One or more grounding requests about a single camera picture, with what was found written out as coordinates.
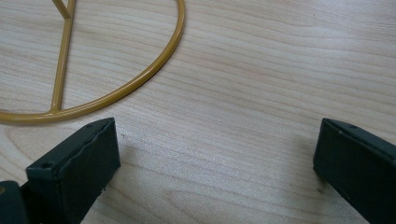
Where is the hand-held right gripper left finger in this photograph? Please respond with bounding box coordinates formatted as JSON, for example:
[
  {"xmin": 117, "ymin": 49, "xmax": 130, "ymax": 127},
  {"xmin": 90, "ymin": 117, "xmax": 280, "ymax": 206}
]
[{"xmin": 20, "ymin": 117, "xmax": 121, "ymax": 224}]

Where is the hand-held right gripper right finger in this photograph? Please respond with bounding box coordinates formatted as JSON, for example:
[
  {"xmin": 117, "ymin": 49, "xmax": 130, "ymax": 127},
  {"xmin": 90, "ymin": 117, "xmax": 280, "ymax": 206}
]
[{"xmin": 312, "ymin": 118, "xmax": 396, "ymax": 224}]

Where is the gold metal wire rack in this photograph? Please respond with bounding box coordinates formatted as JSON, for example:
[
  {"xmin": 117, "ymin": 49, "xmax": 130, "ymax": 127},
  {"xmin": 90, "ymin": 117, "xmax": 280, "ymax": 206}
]
[{"xmin": 0, "ymin": 0, "xmax": 187, "ymax": 125}]

